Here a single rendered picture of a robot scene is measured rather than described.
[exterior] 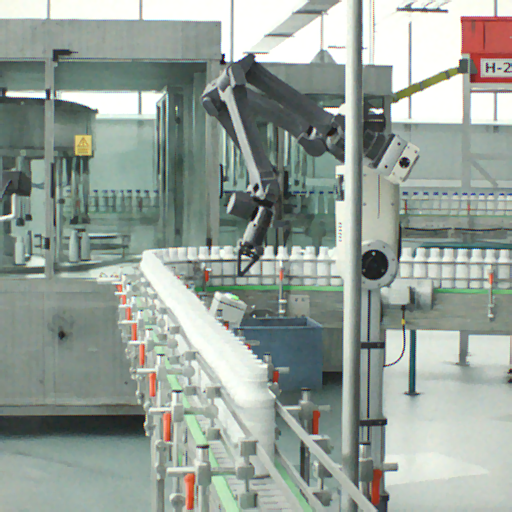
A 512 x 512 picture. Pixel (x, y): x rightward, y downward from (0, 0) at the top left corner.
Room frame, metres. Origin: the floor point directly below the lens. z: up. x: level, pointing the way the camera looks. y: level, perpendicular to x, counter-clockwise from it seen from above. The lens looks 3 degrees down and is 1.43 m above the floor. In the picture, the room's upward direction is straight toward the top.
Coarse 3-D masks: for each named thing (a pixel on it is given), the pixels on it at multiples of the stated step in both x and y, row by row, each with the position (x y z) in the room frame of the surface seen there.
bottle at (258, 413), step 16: (256, 368) 1.95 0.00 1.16; (256, 384) 1.95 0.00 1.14; (240, 400) 1.94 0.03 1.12; (256, 400) 1.94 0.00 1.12; (272, 400) 1.95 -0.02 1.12; (256, 416) 1.93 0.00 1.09; (272, 416) 1.95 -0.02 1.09; (240, 432) 1.94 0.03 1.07; (256, 432) 1.93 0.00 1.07; (272, 432) 1.95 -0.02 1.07; (272, 448) 1.95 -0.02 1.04; (256, 464) 1.93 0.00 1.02
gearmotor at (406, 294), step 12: (384, 288) 5.53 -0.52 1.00; (396, 288) 5.48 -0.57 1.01; (408, 288) 5.47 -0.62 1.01; (420, 288) 5.50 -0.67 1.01; (432, 288) 5.50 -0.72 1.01; (384, 300) 5.52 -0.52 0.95; (396, 300) 5.48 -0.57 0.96; (408, 300) 5.47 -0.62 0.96; (420, 300) 5.50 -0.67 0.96; (432, 300) 5.50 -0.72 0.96; (396, 360) 5.59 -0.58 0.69
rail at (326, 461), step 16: (176, 352) 3.06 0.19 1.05; (224, 400) 2.00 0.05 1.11; (240, 416) 1.83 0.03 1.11; (288, 416) 1.84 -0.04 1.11; (304, 432) 1.71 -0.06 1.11; (256, 448) 1.63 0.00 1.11; (320, 448) 1.60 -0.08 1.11; (272, 464) 1.51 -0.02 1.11; (288, 464) 1.83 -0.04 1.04; (256, 496) 1.63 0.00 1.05; (288, 496) 1.37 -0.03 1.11; (352, 496) 1.39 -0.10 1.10
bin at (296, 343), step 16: (256, 320) 4.82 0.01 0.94; (272, 320) 4.83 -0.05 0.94; (288, 320) 4.84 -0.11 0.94; (304, 320) 4.85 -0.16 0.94; (256, 336) 4.52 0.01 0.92; (272, 336) 4.53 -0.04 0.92; (288, 336) 4.53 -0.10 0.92; (304, 336) 4.54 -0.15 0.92; (320, 336) 4.55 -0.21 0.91; (256, 352) 4.52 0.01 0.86; (272, 352) 4.53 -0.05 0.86; (288, 352) 4.53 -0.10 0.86; (304, 352) 4.54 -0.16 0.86; (320, 352) 4.55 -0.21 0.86; (304, 368) 4.54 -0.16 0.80; (320, 368) 4.55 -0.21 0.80; (288, 384) 4.53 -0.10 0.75; (304, 384) 4.54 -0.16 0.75; (320, 384) 4.55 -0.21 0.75
